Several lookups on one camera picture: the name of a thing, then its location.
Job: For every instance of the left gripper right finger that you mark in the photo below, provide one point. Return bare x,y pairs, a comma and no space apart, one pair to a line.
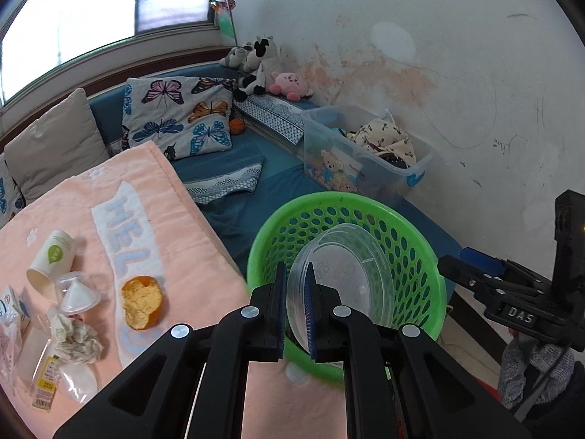
398,382

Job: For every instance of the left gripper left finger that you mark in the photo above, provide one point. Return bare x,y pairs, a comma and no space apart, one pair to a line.
190,383

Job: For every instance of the white paper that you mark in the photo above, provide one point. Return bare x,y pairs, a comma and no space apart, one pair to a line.
75,341

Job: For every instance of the clear plastic lid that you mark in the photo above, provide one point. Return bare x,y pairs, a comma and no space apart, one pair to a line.
349,259

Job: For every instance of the clear pink plastic bag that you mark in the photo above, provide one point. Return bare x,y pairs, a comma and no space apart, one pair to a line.
15,319

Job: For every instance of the grey gloved hand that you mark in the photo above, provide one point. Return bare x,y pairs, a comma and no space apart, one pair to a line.
533,373

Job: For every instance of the green plastic basket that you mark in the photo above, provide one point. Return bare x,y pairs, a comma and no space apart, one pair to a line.
420,291

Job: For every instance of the orange peel half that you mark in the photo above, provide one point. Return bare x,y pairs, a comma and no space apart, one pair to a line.
142,302

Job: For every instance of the small clear plastic cup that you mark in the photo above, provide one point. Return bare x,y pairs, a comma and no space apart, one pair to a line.
77,381

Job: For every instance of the pink hello blanket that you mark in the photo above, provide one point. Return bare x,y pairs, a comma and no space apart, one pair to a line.
132,215

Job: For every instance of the clear plastic dome cup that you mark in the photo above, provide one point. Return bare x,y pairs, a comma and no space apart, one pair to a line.
76,293

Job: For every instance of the clear box yellow label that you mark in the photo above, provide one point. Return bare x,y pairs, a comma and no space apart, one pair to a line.
36,370

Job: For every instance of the white paper cup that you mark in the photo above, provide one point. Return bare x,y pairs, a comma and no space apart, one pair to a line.
54,259

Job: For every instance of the grey patterned cloth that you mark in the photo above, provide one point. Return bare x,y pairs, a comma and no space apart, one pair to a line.
204,191

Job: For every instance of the clear plastic storage bin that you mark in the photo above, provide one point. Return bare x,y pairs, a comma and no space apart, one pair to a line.
347,148

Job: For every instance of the blue sofa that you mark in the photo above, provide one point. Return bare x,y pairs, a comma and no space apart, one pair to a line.
237,217

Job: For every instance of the small orange ball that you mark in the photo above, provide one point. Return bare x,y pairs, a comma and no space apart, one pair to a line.
237,127

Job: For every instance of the butterfly print pillow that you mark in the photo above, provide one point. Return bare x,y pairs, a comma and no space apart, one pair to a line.
183,116

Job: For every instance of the beige cushion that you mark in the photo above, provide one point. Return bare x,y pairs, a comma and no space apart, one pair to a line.
64,142

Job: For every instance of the patterned bolster cloth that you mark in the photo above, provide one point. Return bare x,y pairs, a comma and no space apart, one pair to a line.
275,113

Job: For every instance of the pink plush toy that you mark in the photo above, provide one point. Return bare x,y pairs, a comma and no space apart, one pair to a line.
292,86

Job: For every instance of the cow plush toy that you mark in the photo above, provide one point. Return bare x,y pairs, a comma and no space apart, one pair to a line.
257,69

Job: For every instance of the grey plush toy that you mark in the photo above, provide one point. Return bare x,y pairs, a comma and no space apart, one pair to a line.
236,57

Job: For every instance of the colourful pinwheel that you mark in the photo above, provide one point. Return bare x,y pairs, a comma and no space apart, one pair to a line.
223,10

